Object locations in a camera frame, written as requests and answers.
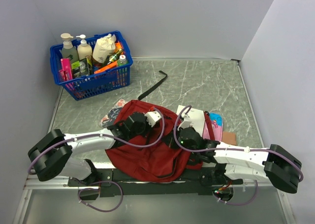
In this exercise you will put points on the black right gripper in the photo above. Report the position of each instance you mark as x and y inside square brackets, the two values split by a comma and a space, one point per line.
[170, 140]

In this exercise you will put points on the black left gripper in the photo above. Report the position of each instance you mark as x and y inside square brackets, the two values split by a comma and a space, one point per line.
[148, 129]

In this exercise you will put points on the red backpack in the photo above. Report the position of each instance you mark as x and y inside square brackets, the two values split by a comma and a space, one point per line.
[149, 158]

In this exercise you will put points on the brown leather wallet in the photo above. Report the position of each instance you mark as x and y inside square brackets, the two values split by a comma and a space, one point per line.
[229, 138]

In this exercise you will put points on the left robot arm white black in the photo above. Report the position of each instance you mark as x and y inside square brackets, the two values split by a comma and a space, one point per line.
[55, 153]

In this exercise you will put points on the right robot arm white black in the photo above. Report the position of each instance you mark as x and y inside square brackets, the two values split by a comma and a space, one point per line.
[274, 164]

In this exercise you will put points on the beige cloth bag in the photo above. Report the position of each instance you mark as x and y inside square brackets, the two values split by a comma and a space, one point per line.
[104, 47]

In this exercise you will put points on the white book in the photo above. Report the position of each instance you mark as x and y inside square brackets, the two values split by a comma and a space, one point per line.
[197, 116]

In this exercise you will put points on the Little Women book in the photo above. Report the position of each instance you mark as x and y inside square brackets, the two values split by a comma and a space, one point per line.
[111, 116]

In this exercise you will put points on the pink pencil case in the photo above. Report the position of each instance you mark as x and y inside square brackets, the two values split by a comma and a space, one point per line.
[217, 127]

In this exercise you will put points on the green glass bottle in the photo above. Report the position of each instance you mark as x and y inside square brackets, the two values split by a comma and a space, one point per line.
[115, 56]

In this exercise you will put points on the dark green box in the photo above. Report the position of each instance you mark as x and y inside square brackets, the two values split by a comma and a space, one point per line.
[82, 68]

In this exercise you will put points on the pink box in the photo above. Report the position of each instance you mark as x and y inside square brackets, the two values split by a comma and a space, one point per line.
[66, 70]

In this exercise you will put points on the cream pump bottle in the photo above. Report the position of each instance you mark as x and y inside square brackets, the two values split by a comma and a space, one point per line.
[84, 49]

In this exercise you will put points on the grey-green pump bottle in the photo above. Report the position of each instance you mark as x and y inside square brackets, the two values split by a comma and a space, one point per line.
[68, 50]

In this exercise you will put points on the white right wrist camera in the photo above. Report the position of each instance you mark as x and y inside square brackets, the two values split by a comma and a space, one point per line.
[186, 122]

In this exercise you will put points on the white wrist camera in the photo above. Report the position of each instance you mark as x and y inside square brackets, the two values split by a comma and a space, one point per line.
[186, 122]
[153, 118]

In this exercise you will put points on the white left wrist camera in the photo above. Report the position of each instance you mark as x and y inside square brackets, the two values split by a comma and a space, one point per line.
[153, 118]

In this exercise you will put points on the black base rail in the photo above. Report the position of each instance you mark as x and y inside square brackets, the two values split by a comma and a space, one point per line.
[200, 182]

